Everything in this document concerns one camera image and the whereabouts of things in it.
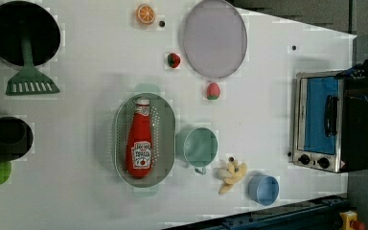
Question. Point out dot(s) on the red plush ketchup bottle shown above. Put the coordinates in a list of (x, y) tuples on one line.
[(139, 142)]

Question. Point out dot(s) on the green oval strainer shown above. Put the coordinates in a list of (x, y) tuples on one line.
[(162, 129)]

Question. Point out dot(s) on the teal green cup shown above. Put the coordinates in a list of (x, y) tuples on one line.
[(197, 146)]

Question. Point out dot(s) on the pink toy strawberry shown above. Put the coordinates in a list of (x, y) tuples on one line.
[(213, 91)]

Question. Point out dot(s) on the dark red toy strawberry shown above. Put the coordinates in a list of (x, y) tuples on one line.
[(173, 60)]

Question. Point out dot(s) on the lavender round plate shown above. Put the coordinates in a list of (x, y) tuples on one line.
[(215, 39)]

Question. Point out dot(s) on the orange slice toy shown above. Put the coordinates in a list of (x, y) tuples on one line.
[(145, 14)]

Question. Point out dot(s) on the blue cup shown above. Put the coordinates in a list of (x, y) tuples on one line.
[(263, 189)]

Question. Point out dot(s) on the silver toaster oven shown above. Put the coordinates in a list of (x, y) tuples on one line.
[(330, 127)]

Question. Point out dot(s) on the green slotted spatula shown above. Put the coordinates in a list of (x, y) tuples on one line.
[(29, 80)]

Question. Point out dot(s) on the black pot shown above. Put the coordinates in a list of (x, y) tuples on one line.
[(16, 138)]

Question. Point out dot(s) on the green toy fruit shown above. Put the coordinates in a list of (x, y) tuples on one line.
[(5, 171)]

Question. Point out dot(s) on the yellow red emergency button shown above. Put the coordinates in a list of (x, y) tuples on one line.
[(350, 221)]

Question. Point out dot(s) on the black frying pan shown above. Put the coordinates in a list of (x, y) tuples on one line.
[(21, 18)]

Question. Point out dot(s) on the blue metal rail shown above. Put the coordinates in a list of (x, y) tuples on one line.
[(315, 214)]

